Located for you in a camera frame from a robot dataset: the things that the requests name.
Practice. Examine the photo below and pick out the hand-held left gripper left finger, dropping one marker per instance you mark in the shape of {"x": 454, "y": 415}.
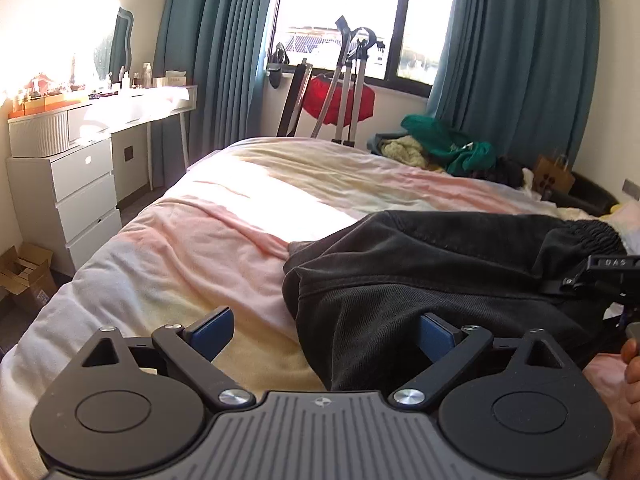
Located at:
{"x": 215, "y": 332}

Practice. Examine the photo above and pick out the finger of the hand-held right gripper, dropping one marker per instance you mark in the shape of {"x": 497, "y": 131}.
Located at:
{"x": 567, "y": 285}

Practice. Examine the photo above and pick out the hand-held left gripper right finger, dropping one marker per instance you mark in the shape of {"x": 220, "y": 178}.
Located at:
{"x": 437, "y": 335}

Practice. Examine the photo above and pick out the black pants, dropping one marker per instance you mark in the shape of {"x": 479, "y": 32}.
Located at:
{"x": 425, "y": 270}

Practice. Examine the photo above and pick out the person's right hand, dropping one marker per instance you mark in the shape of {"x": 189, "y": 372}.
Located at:
{"x": 631, "y": 410}

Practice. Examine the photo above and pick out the yellow item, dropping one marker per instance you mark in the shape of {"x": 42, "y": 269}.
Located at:
{"x": 614, "y": 208}

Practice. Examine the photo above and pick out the black sofa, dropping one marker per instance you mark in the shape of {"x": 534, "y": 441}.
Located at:
{"x": 592, "y": 195}

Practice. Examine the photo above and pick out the brown paper bag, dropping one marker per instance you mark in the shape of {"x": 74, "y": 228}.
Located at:
{"x": 552, "y": 177}

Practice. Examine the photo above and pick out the white cloth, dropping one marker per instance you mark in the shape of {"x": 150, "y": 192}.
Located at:
{"x": 528, "y": 180}

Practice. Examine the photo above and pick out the pale yellow knit cloth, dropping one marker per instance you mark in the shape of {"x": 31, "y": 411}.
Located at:
{"x": 402, "y": 152}

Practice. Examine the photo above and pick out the white drawer chest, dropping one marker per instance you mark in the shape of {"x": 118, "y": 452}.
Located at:
{"x": 75, "y": 200}

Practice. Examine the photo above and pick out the cardboard box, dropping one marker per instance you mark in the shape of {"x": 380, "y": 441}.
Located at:
{"x": 27, "y": 280}

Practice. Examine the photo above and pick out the green garment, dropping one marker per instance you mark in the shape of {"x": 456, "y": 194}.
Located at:
{"x": 435, "y": 135}

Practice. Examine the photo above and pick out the teal curtain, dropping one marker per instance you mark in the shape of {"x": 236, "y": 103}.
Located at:
{"x": 215, "y": 60}
{"x": 525, "y": 60}

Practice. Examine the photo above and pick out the white vanity desk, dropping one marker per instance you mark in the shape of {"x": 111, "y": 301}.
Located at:
{"x": 140, "y": 107}

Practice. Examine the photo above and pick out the red cloth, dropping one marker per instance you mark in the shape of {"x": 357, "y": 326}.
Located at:
{"x": 320, "y": 100}

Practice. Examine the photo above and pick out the tissue box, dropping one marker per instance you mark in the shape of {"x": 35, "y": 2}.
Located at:
{"x": 170, "y": 80}

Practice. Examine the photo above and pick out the garment steamer stand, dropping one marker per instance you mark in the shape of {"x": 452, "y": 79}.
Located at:
{"x": 345, "y": 90}

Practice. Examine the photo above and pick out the clear bottle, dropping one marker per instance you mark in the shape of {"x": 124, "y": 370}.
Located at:
{"x": 146, "y": 76}

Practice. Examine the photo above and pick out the white ribbed storage box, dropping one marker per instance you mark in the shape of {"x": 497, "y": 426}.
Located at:
{"x": 37, "y": 135}

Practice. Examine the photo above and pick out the dark hanging cloth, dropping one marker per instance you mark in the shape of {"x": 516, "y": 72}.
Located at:
{"x": 277, "y": 62}

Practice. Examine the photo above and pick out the orange box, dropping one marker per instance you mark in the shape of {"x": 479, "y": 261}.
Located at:
{"x": 45, "y": 105}

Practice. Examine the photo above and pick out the wavy vanity mirror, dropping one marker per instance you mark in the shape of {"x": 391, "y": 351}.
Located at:
{"x": 120, "y": 40}

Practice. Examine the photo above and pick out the dark framed window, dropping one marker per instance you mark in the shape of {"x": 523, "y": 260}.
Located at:
{"x": 320, "y": 0}

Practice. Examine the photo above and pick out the grey wall switch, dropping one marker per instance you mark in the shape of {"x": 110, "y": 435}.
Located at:
{"x": 632, "y": 185}

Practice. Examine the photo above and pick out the black wooden frame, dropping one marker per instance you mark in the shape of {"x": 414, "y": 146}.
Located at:
{"x": 292, "y": 105}

